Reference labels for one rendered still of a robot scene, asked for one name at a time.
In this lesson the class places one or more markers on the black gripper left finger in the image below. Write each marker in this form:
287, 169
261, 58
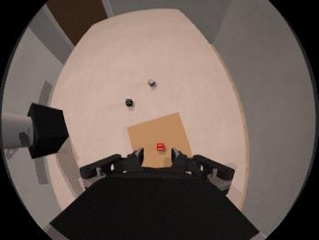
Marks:
102, 168

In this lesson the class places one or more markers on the red die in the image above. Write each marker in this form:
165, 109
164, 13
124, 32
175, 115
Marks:
160, 146

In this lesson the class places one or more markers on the tan square mat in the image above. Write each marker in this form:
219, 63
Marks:
167, 130

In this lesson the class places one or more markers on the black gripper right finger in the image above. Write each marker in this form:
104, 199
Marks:
220, 175

